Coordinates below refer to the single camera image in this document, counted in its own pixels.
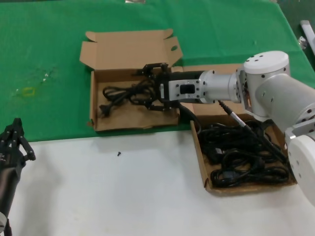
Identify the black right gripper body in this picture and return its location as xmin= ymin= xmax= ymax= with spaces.
xmin=156 ymin=70 xmax=205 ymax=109

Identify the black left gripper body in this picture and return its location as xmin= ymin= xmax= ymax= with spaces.
xmin=0 ymin=149 xmax=27 ymax=173

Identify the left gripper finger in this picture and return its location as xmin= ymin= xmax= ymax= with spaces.
xmin=17 ymin=118 xmax=36 ymax=162
xmin=0 ymin=118 xmax=19 ymax=158

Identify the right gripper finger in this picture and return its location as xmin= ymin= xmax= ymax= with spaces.
xmin=140 ymin=94 xmax=173 ymax=112
xmin=137 ymin=62 xmax=171 ymax=77

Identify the black power cable with plug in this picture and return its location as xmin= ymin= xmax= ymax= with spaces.
xmin=99 ymin=80 xmax=158 ymax=119

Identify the cardboard box with torn corner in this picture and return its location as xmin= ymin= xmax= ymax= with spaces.
xmin=79 ymin=29 xmax=183 ymax=135

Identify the open brown cardboard box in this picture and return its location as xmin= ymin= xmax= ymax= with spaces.
xmin=172 ymin=64 xmax=298 ymax=197

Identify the yellow rubber band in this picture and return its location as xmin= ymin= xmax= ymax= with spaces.
xmin=21 ymin=87 xmax=36 ymax=97

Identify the clear plastic wrap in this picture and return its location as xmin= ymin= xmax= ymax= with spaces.
xmin=12 ymin=65 xmax=59 ymax=99

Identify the green tablecloth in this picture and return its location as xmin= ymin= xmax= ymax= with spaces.
xmin=0 ymin=0 xmax=315 ymax=143

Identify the crumpled silver foil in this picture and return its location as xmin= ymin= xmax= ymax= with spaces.
xmin=298 ymin=36 xmax=309 ymax=50

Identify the white bar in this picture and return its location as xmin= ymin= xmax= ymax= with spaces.
xmin=299 ymin=20 xmax=315 ymax=54

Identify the thick black gripper cable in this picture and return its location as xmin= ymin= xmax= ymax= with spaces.
xmin=179 ymin=102 xmax=201 ymax=130

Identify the coiled black power cable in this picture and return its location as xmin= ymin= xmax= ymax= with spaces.
xmin=198 ymin=119 xmax=274 ymax=150
xmin=210 ymin=167 xmax=289 ymax=190
xmin=206 ymin=145 xmax=287 ymax=171

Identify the robot cable with grey connector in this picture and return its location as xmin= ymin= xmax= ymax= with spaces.
xmin=216 ymin=98 xmax=296 ymax=177

